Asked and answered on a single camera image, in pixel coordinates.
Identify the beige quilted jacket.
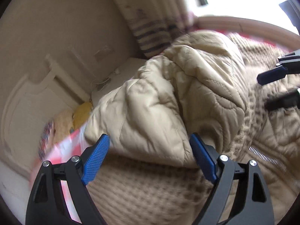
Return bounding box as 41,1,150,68
83,29,300,223

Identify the beige window sill ledge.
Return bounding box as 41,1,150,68
198,16,299,50

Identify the red white checkered bedsheet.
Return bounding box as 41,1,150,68
44,31,285,224

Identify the colourful patterned pillow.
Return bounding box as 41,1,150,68
38,120,55,161

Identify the yellow textured pillow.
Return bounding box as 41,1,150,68
53,102,93,143

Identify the white wooden headboard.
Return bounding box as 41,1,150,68
1,55,91,178

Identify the striped patterned curtain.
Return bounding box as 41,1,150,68
113,0,198,58

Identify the white bedside table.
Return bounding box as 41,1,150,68
91,57,146,107

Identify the window with dark frame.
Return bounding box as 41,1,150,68
194,0,299,35

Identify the wall power socket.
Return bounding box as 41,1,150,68
94,45,114,62

